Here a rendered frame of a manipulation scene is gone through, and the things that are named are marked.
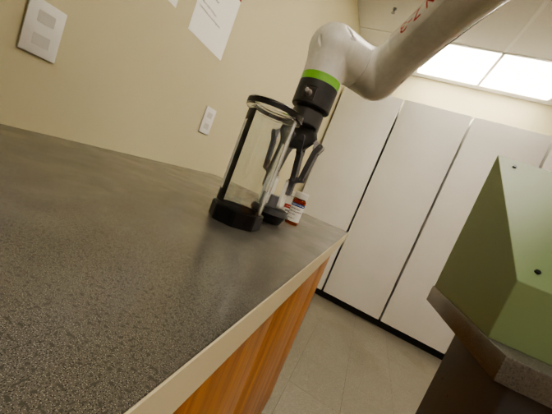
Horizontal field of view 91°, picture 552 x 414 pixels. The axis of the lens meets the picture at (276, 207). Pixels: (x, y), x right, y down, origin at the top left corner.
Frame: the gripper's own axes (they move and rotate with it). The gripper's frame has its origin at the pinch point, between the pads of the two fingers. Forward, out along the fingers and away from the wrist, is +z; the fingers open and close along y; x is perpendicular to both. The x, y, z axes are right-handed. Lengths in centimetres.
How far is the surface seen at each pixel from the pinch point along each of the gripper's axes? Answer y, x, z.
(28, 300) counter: 7, -52, 8
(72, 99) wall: -57, -14, -3
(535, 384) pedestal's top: 49, -16, 10
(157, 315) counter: 12.1, -47.7, 7.6
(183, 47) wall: -57, 15, -33
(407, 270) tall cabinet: 73, 229, 36
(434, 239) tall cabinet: 82, 229, -1
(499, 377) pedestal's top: 45.5, -16.2, 10.9
